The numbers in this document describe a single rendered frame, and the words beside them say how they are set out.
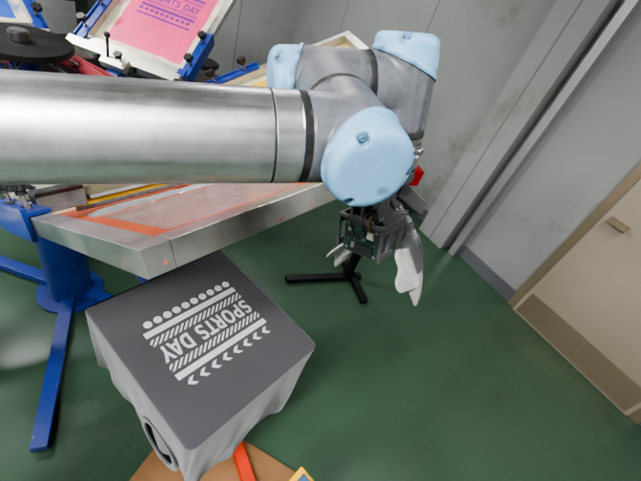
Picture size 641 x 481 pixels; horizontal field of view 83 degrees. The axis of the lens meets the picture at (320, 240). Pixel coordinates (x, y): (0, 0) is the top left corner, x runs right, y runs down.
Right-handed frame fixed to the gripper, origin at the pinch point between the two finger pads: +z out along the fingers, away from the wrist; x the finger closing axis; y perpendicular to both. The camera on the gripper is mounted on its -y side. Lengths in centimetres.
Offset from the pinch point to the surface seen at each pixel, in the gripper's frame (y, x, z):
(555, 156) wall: -274, -9, 31
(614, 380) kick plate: -235, 81, 164
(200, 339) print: 4, -48, 42
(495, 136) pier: -270, -53, 25
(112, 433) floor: 20, -104, 124
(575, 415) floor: -195, 66, 175
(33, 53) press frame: 0, -134, -23
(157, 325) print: 11, -58, 39
